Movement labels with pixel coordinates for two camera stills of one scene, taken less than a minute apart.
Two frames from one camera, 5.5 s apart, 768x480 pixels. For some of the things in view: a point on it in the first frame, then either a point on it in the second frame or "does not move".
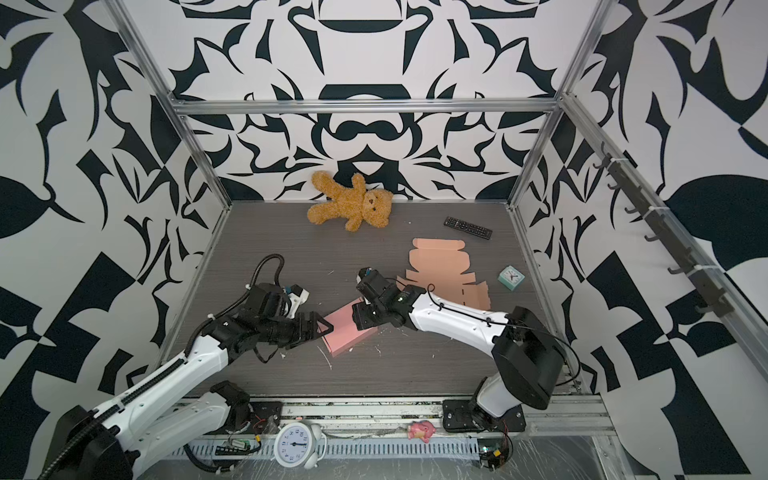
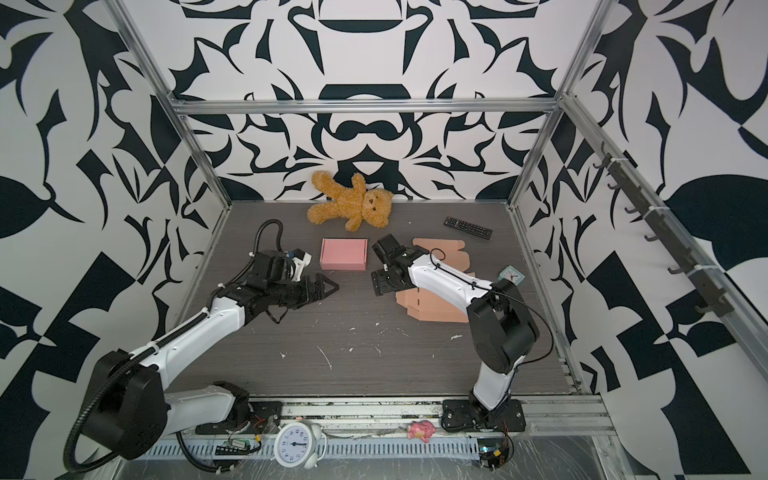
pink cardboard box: (345, 334) to (343, 254)
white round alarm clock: (299, 444) does not move
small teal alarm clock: (511, 278) does not move
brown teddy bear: (356, 205) does not move
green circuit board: (493, 452) does not move
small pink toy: (421, 429) does not move
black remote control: (468, 227) does not move
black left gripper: (310, 327) to (310, 294)
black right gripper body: (370, 316) to (385, 281)
